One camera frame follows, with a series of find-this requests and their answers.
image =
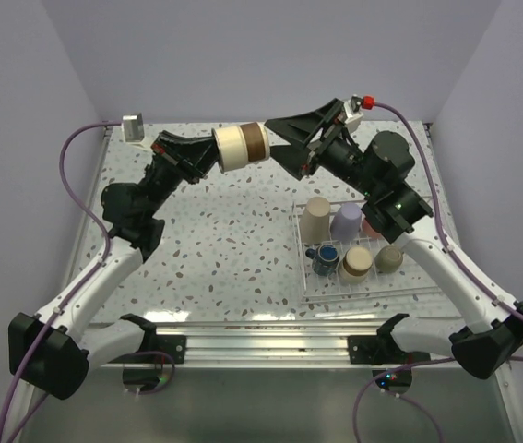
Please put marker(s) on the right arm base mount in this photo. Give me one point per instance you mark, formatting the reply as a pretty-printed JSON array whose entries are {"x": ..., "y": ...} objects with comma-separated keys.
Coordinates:
[{"x": 379, "y": 349}]

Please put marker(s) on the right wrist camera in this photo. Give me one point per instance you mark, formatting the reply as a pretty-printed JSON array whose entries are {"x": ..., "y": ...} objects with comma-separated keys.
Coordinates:
[{"x": 352, "y": 111}]

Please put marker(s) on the pink plastic cup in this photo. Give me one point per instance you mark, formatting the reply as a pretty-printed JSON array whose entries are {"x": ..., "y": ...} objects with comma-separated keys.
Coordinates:
[{"x": 369, "y": 230}]

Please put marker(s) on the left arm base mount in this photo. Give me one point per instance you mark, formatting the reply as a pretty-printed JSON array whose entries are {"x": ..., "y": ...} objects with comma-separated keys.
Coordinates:
[{"x": 163, "y": 352}]

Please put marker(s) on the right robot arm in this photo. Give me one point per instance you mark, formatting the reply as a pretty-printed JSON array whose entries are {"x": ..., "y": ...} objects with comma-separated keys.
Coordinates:
[{"x": 491, "y": 328}]

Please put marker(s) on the dark blue mug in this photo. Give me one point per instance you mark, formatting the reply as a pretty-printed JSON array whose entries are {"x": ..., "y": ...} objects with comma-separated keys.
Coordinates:
[{"x": 325, "y": 259}]

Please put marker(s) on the clear acrylic dish rack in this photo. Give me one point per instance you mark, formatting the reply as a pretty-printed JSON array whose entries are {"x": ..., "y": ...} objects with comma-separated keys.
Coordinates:
[{"x": 339, "y": 260}]

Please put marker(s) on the steel cup front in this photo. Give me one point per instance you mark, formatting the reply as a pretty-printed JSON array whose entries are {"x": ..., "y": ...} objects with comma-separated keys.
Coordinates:
[{"x": 355, "y": 265}]

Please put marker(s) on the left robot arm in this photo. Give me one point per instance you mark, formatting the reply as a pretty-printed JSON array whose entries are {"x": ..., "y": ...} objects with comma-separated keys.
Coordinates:
[{"x": 49, "y": 349}]

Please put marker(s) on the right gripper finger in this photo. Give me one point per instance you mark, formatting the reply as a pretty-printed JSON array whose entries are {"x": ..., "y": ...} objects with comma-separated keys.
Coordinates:
[
  {"x": 292, "y": 159},
  {"x": 301, "y": 128}
]

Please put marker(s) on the lilac plastic cup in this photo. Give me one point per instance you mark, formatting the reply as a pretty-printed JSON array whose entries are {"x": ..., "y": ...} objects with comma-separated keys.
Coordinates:
[{"x": 346, "y": 222}]

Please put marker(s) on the beige plastic cup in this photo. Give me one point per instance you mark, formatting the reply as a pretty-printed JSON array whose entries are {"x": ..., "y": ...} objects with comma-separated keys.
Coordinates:
[{"x": 314, "y": 222}]

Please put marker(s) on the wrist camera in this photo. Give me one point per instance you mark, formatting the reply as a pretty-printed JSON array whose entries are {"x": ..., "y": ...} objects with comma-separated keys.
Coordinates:
[
  {"x": 134, "y": 132},
  {"x": 352, "y": 111}
]

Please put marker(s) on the small steel mug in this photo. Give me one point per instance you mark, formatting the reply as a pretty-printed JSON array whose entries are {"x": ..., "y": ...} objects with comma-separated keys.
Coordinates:
[{"x": 389, "y": 259}]

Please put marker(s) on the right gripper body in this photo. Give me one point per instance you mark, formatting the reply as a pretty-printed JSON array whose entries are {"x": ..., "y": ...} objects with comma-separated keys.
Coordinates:
[{"x": 335, "y": 153}]

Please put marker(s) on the cream metal cup brown band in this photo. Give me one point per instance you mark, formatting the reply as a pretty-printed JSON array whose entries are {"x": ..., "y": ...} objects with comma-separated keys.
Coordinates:
[{"x": 241, "y": 145}]

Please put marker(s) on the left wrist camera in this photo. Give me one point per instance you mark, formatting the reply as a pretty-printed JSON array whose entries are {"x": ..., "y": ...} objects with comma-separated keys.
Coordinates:
[{"x": 134, "y": 132}]

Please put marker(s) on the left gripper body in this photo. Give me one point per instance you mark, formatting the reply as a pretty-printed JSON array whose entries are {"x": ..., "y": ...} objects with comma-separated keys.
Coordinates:
[{"x": 168, "y": 172}]

